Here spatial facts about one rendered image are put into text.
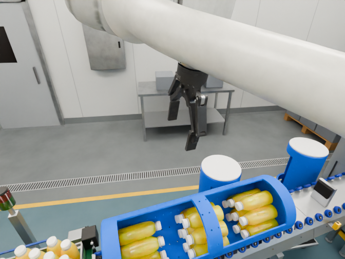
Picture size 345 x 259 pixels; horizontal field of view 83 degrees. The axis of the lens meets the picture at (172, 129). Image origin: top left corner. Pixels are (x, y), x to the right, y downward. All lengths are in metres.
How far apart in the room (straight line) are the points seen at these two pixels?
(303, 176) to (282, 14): 3.39
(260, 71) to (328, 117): 0.07
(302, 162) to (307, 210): 0.47
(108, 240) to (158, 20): 0.78
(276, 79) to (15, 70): 4.43
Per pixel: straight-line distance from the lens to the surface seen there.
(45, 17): 4.17
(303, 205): 1.56
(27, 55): 4.34
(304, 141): 2.03
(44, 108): 4.58
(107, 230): 0.90
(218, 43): 0.20
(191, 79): 0.45
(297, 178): 1.98
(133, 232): 0.99
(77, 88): 4.26
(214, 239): 0.94
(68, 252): 1.12
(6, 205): 1.26
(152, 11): 0.24
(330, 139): 4.19
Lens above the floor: 1.96
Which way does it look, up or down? 30 degrees down
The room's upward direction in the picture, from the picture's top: straight up
